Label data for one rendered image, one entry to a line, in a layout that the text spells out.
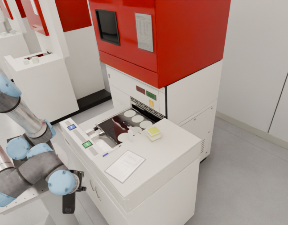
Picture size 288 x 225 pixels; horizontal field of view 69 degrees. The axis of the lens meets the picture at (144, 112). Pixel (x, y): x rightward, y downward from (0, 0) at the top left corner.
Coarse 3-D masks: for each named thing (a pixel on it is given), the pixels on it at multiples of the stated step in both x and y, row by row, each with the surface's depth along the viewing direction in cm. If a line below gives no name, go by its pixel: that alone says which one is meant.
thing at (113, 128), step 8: (136, 112) 178; (112, 120) 172; (120, 120) 171; (128, 120) 170; (144, 120) 168; (104, 128) 163; (112, 128) 163; (120, 128) 162; (128, 128) 161; (112, 136) 155
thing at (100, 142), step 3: (90, 135) 161; (99, 138) 157; (96, 141) 155; (99, 141) 154; (102, 141) 154; (96, 144) 152; (99, 144) 151; (102, 144) 151; (105, 144) 151; (99, 147) 149; (102, 147) 148; (105, 147) 148; (108, 147) 148; (105, 150) 146
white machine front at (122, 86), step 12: (108, 72) 202; (120, 72) 184; (120, 84) 193; (132, 84) 176; (144, 84) 161; (120, 96) 203; (132, 96) 184; (144, 96) 169; (156, 96) 155; (156, 108) 162; (156, 120) 172
